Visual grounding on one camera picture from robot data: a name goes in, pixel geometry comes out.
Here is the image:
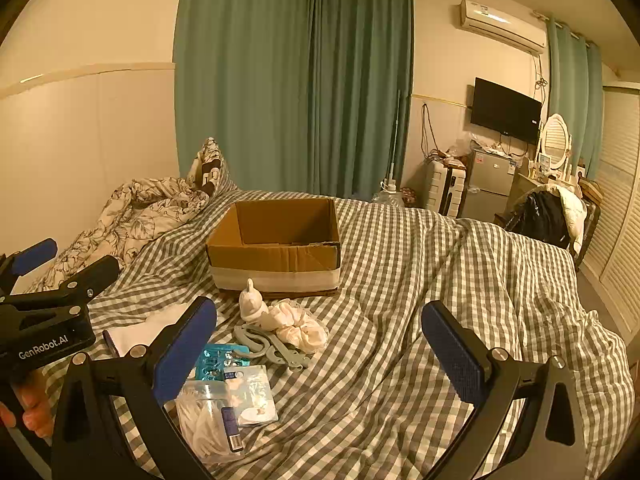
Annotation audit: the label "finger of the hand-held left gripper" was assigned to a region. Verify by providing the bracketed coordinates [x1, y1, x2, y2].
[0, 238, 58, 296]
[10, 255, 122, 311]

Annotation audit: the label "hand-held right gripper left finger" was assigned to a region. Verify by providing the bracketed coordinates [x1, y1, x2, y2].
[51, 296, 218, 480]

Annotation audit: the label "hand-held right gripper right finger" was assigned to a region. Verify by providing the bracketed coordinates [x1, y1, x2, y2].
[421, 300, 588, 480]

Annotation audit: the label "blue blister pack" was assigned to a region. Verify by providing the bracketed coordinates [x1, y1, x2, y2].
[194, 342, 251, 384]

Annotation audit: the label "white cloth with dark trim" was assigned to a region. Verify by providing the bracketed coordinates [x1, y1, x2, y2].
[102, 305, 186, 358]

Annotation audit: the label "clear cotton swab jar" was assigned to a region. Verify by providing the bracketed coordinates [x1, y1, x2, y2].
[175, 380, 246, 465]

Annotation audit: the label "white sachet packet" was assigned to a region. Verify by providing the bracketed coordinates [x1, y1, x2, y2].
[222, 364, 279, 427]

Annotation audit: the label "small white bottle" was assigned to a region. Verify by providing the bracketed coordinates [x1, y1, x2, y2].
[239, 278, 266, 324]

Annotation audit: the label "white fabric scrunchie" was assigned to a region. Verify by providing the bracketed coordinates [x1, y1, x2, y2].
[260, 298, 329, 351]

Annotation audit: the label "cardboard box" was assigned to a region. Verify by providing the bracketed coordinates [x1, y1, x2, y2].
[206, 198, 343, 297]

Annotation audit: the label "person's left hand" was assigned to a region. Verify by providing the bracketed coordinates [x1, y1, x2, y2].
[0, 374, 56, 447]

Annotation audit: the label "floral quilt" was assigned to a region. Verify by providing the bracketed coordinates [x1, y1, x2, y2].
[25, 176, 211, 293]

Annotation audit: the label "white suitcase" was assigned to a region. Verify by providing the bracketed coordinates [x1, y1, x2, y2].
[425, 160, 468, 218]

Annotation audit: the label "floral pillow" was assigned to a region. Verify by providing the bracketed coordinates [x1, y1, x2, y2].
[187, 137, 239, 196]

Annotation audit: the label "clear water jug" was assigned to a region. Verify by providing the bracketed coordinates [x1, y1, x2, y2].
[372, 180, 406, 208]

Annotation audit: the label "silver small fridge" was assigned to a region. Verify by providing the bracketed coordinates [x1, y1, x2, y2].
[460, 150, 521, 221]

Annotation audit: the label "wooden dressing table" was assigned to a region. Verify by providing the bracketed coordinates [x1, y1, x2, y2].
[506, 170, 551, 211]

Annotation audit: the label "white jacket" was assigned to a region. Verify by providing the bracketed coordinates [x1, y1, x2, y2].
[542, 183, 588, 256]

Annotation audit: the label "clear plastic bag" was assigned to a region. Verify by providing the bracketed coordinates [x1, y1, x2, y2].
[467, 132, 497, 154]

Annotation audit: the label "thin white pole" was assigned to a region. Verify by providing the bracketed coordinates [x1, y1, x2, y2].
[392, 89, 402, 186]

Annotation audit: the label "louvered wardrobe doors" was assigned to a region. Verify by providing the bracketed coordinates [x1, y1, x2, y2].
[580, 85, 640, 336]

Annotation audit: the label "white oval mirror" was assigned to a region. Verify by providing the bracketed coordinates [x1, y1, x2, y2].
[539, 114, 572, 179]

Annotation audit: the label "wide green curtain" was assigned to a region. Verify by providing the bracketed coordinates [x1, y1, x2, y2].
[172, 0, 314, 194]

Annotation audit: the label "narrow green curtain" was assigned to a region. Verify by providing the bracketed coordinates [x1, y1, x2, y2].
[546, 17, 605, 181]

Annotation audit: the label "white air conditioner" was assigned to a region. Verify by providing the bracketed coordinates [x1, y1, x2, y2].
[459, 0, 547, 57]

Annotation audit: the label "hanging wall cable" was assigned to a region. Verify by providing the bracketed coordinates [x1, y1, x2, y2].
[421, 103, 437, 158]

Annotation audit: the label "black wall television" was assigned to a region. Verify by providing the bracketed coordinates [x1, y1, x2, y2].
[471, 77, 543, 143]

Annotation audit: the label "air conditioner cable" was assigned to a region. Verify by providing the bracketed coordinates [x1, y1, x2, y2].
[532, 52, 549, 92]

